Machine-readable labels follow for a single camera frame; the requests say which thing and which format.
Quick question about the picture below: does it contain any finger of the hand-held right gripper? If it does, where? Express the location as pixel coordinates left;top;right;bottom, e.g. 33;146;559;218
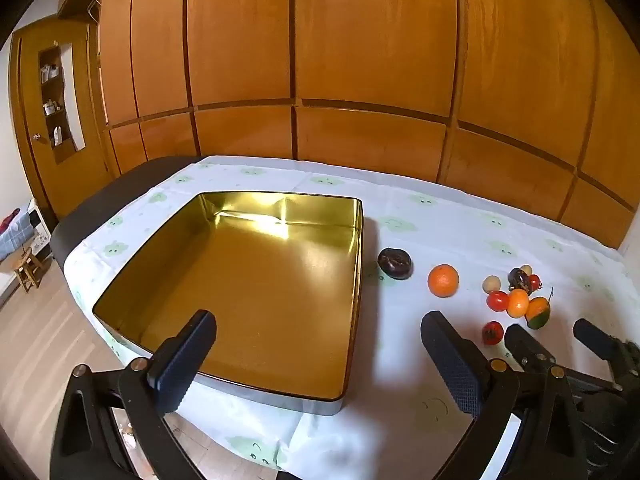
573;318;628;361
504;324;557;368

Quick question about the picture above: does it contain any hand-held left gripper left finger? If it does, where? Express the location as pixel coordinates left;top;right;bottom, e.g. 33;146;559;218
49;309;218;480

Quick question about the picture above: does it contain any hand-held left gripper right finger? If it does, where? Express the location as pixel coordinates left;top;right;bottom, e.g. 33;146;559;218
420;310;588;480

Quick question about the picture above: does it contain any small orange tangerine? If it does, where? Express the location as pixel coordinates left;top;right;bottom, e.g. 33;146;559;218
507;288;531;318

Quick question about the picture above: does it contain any large orange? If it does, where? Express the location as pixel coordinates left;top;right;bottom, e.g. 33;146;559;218
427;264;460;298

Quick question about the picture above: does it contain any orange green mango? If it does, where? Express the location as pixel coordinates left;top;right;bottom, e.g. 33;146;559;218
525;296;551;331

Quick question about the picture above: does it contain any white green-printed tablecloth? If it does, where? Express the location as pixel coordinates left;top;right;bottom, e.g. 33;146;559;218
64;155;640;480

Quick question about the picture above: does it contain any small wooden stool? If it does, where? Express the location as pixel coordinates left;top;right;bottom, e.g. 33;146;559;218
12;247;43;293

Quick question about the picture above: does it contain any white cabinet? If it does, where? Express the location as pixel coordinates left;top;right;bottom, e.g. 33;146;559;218
25;199;55;261

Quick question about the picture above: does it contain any blue plaid cloth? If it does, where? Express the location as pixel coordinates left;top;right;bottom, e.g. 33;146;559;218
0;207;36;263

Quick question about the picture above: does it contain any wooden door with shelf niche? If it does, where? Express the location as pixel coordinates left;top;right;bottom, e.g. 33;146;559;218
9;22;115;223

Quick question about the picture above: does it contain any wooden wardrobe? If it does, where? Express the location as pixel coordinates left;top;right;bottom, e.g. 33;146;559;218
57;0;640;256

